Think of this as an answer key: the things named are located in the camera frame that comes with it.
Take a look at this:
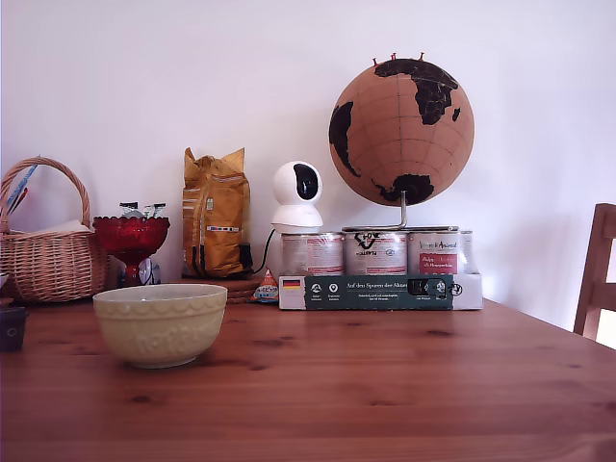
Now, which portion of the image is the grey coffee capsule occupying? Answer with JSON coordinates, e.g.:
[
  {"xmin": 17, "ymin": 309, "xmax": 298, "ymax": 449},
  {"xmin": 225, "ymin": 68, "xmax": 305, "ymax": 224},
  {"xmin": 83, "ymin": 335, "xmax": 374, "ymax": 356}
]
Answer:
[{"xmin": 0, "ymin": 307, "xmax": 29, "ymax": 352}]

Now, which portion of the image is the yellow coffee bag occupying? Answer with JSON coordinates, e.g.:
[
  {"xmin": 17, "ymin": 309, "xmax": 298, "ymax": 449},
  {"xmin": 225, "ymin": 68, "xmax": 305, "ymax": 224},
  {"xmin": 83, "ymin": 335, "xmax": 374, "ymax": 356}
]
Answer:
[{"xmin": 181, "ymin": 146, "xmax": 252, "ymax": 279}]

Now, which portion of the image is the red glass footed bowl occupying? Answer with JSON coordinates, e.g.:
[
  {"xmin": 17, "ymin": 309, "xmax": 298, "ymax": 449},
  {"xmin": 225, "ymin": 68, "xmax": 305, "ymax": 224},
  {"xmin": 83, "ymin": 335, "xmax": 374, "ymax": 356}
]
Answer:
[{"xmin": 92, "ymin": 215, "xmax": 171, "ymax": 289}]

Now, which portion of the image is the pale green ceramic bowl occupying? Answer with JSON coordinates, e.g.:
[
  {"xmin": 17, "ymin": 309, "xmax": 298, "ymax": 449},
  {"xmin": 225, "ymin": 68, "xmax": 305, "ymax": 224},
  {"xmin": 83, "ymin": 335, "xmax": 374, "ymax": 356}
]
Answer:
[{"xmin": 92, "ymin": 283, "xmax": 229, "ymax": 371}]

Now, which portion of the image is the food can white red label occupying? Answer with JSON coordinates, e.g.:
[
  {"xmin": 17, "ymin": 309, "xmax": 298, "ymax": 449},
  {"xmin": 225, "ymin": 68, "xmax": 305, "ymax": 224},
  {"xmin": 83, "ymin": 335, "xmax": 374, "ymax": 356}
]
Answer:
[{"xmin": 281, "ymin": 232, "xmax": 345, "ymax": 277}]

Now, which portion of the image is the food can black logo label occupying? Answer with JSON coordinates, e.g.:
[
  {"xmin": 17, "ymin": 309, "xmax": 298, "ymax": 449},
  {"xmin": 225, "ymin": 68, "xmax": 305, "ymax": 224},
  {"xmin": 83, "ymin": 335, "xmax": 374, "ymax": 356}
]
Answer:
[{"xmin": 343, "ymin": 230, "xmax": 409, "ymax": 277}]

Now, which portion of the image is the orange triangular snack packet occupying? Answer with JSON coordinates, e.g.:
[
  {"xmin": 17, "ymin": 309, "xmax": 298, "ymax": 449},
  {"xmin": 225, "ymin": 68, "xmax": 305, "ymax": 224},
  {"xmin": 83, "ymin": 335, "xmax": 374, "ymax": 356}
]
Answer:
[{"xmin": 247, "ymin": 268, "xmax": 281, "ymax": 305}]

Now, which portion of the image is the round woven trivet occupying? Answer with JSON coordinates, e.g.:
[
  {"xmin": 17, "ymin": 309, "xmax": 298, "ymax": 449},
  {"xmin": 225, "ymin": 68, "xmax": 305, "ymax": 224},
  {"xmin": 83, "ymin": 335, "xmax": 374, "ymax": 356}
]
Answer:
[{"xmin": 180, "ymin": 274, "xmax": 264, "ymax": 305}]

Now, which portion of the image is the green white cardboard tray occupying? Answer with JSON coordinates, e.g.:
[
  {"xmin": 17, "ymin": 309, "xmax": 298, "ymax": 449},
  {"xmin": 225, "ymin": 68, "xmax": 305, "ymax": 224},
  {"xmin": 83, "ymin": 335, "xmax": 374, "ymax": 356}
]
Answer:
[{"xmin": 277, "ymin": 272, "xmax": 484, "ymax": 312}]

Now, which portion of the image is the metal globe stand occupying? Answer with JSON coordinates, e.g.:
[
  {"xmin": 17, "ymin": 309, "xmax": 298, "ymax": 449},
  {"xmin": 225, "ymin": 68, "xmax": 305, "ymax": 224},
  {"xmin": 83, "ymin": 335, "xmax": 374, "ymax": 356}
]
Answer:
[{"xmin": 341, "ymin": 190, "xmax": 461, "ymax": 234}]

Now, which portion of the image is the food can red panel label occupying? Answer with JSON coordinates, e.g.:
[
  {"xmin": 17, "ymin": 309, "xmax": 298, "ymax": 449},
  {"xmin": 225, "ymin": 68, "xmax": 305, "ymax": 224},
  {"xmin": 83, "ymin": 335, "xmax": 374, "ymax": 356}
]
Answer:
[{"xmin": 407, "ymin": 229, "xmax": 462, "ymax": 277}]

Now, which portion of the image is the cork globe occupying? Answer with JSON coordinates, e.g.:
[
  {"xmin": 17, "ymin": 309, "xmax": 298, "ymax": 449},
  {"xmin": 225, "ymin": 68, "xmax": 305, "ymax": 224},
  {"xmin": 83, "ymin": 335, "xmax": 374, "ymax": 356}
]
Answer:
[{"xmin": 328, "ymin": 57, "xmax": 476, "ymax": 208}]

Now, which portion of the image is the food can plain label edge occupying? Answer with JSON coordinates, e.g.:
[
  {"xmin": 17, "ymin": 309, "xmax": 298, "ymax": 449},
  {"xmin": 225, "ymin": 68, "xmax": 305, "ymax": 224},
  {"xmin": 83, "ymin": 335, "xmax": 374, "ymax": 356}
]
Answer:
[{"xmin": 460, "ymin": 229, "xmax": 480, "ymax": 276}]

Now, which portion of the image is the blue white striped stick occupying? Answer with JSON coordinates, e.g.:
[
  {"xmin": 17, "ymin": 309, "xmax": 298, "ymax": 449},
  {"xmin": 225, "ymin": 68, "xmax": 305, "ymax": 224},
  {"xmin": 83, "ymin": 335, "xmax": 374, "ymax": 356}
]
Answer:
[{"xmin": 6, "ymin": 164, "xmax": 39, "ymax": 204}]

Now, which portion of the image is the red pen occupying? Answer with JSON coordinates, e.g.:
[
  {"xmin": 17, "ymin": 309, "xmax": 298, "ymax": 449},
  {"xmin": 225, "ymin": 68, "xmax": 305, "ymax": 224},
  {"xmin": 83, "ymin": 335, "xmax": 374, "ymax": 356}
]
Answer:
[{"xmin": 7, "ymin": 187, "xmax": 29, "ymax": 216}]

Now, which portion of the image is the wooden chair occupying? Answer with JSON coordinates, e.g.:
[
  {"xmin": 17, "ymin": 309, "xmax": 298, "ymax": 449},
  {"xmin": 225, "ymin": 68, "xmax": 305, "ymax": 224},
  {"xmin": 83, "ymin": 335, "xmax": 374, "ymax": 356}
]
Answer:
[{"xmin": 573, "ymin": 202, "xmax": 616, "ymax": 339}]

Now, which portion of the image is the white security camera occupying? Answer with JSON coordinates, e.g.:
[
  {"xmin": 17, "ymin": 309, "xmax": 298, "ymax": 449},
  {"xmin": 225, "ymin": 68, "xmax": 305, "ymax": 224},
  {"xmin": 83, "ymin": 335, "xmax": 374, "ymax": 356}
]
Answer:
[{"xmin": 269, "ymin": 160, "xmax": 324, "ymax": 236}]

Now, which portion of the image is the black power cable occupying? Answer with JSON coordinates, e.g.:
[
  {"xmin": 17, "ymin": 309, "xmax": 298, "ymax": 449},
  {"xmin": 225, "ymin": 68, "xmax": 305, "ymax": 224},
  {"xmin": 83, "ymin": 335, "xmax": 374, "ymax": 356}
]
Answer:
[{"xmin": 239, "ymin": 228, "xmax": 277, "ymax": 276}]

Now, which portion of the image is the wicker basket with handle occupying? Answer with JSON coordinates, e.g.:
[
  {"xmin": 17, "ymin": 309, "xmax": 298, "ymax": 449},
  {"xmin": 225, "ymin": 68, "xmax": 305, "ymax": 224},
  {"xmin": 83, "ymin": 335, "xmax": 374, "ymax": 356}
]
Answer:
[{"xmin": 0, "ymin": 156, "xmax": 111, "ymax": 303}]

